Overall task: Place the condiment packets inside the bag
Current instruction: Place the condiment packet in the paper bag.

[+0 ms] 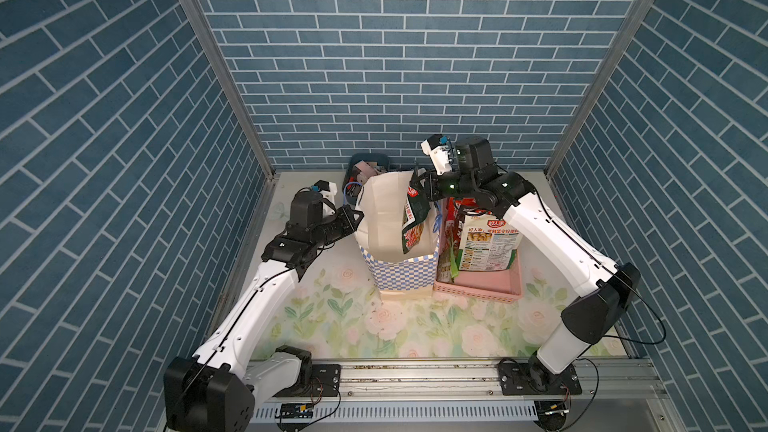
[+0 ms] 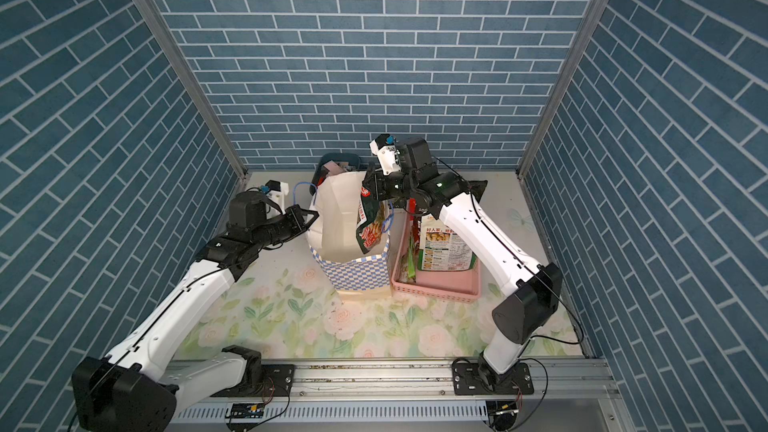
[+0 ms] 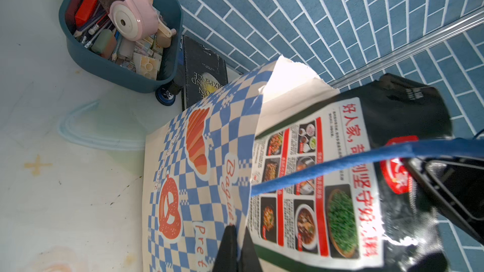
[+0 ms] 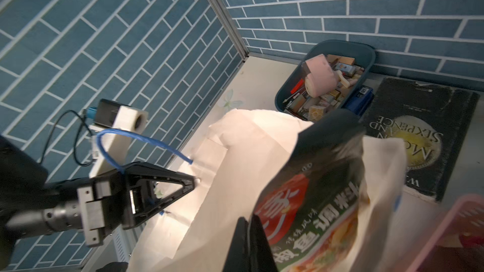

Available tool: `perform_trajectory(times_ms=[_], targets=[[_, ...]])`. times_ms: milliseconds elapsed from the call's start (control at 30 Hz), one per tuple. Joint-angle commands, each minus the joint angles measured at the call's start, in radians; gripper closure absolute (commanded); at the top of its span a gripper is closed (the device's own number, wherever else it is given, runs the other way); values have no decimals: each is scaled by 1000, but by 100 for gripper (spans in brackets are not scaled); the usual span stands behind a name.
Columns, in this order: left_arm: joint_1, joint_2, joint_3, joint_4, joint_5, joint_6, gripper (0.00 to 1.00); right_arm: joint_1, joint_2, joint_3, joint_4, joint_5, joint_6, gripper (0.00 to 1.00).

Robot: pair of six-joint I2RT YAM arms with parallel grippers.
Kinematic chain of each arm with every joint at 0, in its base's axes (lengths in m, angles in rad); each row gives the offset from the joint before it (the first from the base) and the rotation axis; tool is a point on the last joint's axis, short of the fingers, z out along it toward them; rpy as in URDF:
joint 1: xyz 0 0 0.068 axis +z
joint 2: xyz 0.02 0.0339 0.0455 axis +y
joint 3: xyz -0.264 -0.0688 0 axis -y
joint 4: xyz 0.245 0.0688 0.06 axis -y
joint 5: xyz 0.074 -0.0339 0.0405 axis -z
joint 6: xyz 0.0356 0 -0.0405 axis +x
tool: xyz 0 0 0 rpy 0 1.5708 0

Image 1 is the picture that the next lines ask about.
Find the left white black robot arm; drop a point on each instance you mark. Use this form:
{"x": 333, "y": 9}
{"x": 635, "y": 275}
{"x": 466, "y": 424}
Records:
{"x": 212, "y": 390}

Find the blue checkered paper bag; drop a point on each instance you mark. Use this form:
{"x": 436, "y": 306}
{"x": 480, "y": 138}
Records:
{"x": 397, "y": 276}

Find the green circuit board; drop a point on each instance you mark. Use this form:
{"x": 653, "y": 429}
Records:
{"x": 295, "y": 411}

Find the dark red fish seasoning packet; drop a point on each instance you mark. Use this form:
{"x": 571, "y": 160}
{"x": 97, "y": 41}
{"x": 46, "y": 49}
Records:
{"x": 486, "y": 243}

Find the green small sachet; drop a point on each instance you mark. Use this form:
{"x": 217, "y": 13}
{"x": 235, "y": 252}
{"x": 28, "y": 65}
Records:
{"x": 447, "y": 270}

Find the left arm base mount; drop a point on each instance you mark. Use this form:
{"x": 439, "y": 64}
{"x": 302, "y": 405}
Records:
{"x": 312, "y": 381}

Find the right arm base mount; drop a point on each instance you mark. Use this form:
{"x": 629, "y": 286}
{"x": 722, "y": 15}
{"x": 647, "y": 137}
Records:
{"x": 523, "y": 379}

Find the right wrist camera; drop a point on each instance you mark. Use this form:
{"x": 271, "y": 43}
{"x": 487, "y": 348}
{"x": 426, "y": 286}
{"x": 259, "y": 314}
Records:
{"x": 440, "y": 151}

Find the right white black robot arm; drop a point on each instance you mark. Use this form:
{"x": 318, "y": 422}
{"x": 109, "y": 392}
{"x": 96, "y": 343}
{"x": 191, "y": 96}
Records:
{"x": 466, "y": 169}

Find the pink plastic basket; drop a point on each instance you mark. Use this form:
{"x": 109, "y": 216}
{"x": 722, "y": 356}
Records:
{"x": 503, "y": 286}

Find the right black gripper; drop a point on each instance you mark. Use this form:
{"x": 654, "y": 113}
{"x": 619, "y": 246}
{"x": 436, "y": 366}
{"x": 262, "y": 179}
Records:
{"x": 430, "y": 184}

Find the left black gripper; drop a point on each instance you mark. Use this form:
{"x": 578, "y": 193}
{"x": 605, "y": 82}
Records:
{"x": 348, "y": 226}

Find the orange seasoning packet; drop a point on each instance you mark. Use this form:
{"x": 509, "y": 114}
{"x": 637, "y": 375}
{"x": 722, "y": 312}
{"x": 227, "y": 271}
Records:
{"x": 456, "y": 210}

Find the right circuit board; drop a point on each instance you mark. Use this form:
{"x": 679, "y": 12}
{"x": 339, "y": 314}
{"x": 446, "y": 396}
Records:
{"x": 551, "y": 415}

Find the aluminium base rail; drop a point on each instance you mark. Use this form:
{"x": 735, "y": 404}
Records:
{"x": 478, "y": 379}

